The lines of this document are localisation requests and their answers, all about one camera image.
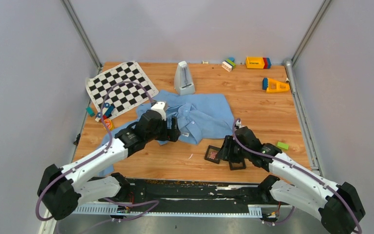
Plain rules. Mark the teal small block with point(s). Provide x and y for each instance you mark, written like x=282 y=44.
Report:
x=90 y=111

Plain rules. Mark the yellow round toy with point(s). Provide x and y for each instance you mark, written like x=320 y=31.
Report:
x=109 y=124

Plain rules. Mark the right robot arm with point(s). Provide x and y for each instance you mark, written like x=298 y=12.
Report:
x=337 y=206

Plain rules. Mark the white green blue blocks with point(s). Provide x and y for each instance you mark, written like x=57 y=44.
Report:
x=229 y=64

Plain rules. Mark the black square frame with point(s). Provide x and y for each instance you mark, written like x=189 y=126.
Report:
x=233 y=166
x=210 y=147

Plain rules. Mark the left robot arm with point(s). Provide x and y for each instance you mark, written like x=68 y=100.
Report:
x=63 y=189

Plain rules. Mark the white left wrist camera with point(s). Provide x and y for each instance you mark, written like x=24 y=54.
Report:
x=161 y=108

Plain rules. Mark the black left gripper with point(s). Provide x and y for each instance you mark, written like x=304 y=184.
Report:
x=171 y=137

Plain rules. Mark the small green block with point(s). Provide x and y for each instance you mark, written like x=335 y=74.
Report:
x=283 y=145

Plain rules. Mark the yellow blue toy wedge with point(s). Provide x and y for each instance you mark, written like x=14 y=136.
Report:
x=273 y=86

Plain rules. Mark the black white checkerboard mat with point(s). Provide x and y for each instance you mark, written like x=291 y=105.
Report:
x=124 y=87

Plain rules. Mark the gold leaf brooch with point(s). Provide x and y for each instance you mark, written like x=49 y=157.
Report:
x=212 y=155

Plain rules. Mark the light blue shirt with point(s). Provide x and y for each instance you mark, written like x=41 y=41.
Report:
x=199 y=116

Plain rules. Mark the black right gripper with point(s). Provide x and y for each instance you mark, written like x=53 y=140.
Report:
x=224 y=154

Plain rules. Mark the grey pipe in corner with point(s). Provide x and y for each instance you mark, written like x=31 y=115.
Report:
x=290 y=74

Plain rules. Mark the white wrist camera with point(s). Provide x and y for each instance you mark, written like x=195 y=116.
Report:
x=238 y=124
x=161 y=108

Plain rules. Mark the white metronome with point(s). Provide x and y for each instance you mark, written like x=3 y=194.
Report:
x=183 y=82

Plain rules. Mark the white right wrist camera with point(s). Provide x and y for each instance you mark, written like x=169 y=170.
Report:
x=238 y=124

